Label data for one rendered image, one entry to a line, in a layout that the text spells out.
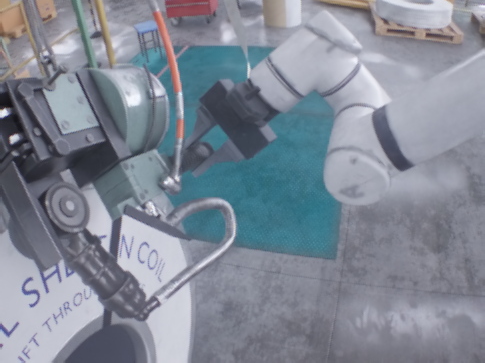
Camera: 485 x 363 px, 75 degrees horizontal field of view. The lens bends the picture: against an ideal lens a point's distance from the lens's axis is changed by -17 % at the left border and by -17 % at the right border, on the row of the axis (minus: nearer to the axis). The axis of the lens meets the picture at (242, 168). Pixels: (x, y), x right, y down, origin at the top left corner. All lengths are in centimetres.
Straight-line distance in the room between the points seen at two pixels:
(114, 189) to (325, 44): 35
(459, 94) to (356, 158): 14
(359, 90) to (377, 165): 16
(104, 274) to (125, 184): 12
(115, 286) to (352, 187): 32
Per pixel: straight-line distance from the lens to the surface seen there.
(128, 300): 49
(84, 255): 46
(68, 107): 44
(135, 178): 48
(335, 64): 55
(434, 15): 515
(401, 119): 44
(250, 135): 60
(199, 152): 65
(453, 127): 44
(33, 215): 39
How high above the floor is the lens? 163
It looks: 40 degrees down
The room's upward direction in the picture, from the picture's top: 6 degrees counter-clockwise
